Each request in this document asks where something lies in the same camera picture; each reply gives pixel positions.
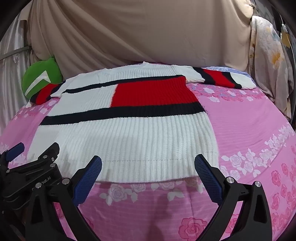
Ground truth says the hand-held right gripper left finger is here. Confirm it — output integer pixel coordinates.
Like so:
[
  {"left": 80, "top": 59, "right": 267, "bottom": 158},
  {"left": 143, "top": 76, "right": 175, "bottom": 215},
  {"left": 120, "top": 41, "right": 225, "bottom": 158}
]
[{"left": 24, "top": 155, "right": 102, "bottom": 241}]

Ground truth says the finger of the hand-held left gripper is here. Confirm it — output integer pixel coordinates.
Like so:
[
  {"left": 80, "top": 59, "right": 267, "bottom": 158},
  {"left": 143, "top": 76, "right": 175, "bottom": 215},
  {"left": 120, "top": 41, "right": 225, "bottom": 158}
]
[
  {"left": 0, "top": 142, "right": 25, "bottom": 163},
  {"left": 30, "top": 142, "right": 61, "bottom": 169}
]

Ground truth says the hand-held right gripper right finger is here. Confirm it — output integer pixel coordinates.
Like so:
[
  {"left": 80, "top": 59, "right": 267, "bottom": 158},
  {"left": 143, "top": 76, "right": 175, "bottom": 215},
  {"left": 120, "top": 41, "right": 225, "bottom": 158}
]
[{"left": 194, "top": 154, "right": 273, "bottom": 241}]

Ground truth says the white red black knit sweater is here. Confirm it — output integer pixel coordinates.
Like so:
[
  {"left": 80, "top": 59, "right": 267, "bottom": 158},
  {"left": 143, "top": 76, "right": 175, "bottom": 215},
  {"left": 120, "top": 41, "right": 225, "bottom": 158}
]
[{"left": 25, "top": 61, "right": 257, "bottom": 183}]

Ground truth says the pink floral bedsheet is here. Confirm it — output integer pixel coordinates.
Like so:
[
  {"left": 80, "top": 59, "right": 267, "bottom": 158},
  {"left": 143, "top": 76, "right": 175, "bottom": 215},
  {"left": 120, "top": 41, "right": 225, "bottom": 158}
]
[{"left": 0, "top": 66, "right": 296, "bottom": 241}]

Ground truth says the silver curtain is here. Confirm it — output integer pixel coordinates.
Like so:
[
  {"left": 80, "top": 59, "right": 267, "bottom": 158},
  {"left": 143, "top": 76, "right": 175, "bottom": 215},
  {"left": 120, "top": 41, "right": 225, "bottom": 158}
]
[{"left": 0, "top": 10, "right": 35, "bottom": 135}]

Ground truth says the green cushion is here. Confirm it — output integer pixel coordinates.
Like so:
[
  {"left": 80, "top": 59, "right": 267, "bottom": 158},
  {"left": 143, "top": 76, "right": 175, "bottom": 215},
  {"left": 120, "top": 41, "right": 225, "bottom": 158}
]
[{"left": 21, "top": 56, "right": 63, "bottom": 99}]

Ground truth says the cream floral blanket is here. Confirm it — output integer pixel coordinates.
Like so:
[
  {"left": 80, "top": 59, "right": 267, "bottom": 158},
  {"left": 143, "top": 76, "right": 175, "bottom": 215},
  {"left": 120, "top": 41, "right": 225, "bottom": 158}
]
[{"left": 248, "top": 15, "right": 293, "bottom": 121}]

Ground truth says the beige cloth backdrop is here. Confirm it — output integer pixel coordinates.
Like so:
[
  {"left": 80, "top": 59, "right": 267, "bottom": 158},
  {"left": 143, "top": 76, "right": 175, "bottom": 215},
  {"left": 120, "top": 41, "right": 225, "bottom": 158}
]
[{"left": 28, "top": 0, "right": 255, "bottom": 79}]

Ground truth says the yellow tag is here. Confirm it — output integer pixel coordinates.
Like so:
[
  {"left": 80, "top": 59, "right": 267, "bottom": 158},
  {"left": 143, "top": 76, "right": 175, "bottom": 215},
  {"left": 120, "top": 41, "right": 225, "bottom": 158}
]
[{"left": 281, "top": 31, "right": 292, "bottom": 49}]

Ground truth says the grey strap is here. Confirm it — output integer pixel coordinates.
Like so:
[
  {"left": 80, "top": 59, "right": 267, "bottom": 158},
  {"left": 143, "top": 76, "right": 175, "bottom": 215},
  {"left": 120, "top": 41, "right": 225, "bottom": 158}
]
[{"left": 0, "top": 46, "right": 31, "bottom": 61}]

